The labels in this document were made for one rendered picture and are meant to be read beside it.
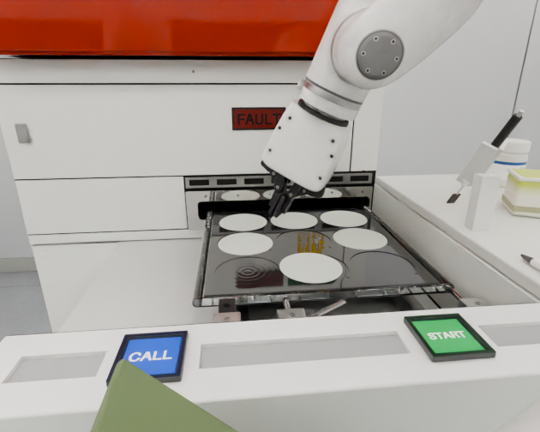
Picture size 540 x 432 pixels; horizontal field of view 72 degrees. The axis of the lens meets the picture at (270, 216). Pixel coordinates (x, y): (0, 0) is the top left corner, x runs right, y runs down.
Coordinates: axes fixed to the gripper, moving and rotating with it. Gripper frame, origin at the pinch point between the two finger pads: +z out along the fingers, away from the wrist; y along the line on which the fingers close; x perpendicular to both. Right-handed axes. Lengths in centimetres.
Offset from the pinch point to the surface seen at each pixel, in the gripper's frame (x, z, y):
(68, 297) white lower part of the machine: 2, 53, -38
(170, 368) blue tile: -32.8, 1.7, 4.6
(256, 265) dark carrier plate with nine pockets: -3.1, 10.3, 1.6
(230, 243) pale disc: 2.5, 13.5, -5.7
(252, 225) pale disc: 12.5, 13.7, -5.9
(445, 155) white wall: 220, 14, 41
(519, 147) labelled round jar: 38, -20, 32
